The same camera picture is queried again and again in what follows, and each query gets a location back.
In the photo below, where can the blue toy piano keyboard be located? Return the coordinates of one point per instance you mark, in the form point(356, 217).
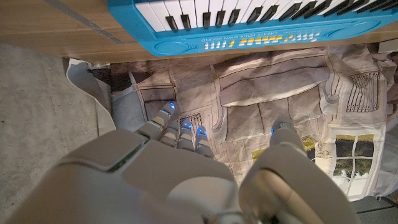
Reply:
point(186, 42)

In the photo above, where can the printed sofa room backdrop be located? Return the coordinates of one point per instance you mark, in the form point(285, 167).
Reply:
point(264, 87)

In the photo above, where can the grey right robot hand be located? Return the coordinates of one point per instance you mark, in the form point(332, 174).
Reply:
point(161, 183)

